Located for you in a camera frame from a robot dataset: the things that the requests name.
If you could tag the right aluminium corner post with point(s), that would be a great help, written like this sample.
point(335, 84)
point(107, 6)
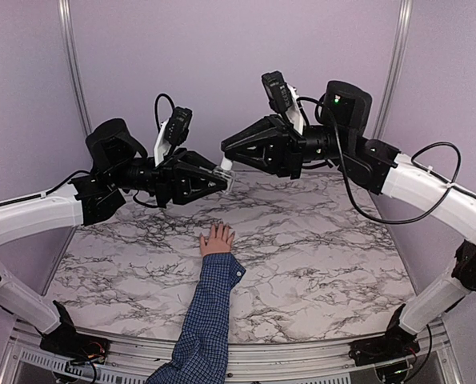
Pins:
point(395, 67)

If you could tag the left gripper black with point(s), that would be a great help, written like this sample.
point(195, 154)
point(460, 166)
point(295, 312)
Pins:
point(178, 177)

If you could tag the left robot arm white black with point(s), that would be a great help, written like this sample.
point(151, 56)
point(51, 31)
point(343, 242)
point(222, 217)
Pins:
point(120, 164)

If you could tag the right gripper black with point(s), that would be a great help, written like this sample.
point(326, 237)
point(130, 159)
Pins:
point(282, 152)

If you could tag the aluminium front frame rail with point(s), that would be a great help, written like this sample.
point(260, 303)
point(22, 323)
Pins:
point(131, 360)

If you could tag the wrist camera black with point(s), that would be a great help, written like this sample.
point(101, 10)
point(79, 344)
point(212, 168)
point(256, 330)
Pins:
point(283, 99)
point(173, 132)

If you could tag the blue checked shirt forearm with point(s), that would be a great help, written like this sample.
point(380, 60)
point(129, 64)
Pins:
point(200, 355)

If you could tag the clear nail polish bottle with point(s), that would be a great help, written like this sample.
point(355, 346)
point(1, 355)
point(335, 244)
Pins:
point(227, 175)

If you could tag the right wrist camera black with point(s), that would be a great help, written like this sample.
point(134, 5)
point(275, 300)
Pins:
point(283, 99)

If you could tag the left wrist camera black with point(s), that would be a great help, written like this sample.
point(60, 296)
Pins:
point(173, 132)

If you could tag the person's bare hand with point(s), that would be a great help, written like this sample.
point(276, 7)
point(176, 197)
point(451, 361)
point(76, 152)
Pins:
point(218, 241)

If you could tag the aluminium corner post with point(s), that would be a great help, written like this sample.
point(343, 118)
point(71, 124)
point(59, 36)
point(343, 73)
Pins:
point(395, 67)
point(68, 38)

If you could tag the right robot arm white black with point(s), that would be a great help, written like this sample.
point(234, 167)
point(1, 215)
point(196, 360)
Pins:
point(337, 140)

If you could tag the left aluminium corner post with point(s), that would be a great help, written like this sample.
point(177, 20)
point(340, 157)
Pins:
point(68, 38)

